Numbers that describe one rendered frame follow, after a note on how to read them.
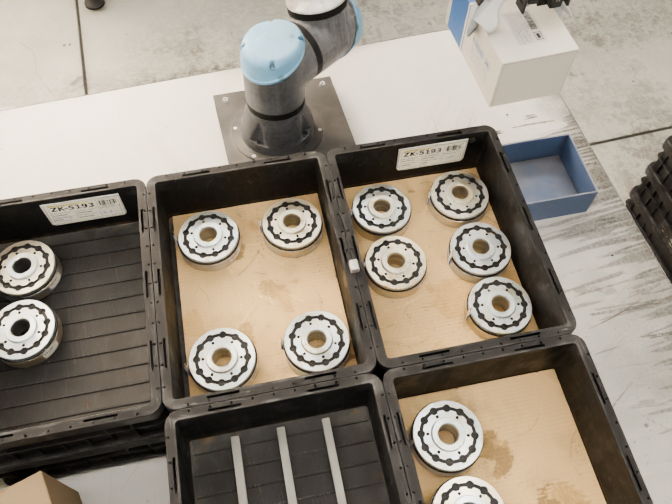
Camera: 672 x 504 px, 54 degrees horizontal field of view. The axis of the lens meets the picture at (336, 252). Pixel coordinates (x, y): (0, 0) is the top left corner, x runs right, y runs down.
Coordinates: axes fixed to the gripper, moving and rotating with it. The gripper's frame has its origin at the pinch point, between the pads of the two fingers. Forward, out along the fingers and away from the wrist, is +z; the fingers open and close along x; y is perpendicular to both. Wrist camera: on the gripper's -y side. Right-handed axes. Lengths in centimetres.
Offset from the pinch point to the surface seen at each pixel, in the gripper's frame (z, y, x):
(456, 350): 17, 43, -21
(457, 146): 20.5, 5.8, -6.9
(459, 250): 24.8, 23.6, -12.4
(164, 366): 18, 34, -62
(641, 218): 89, -5, 66
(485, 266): 24.7, 27.6, -9.3
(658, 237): 85, 4, 65
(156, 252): 18, 16, -60
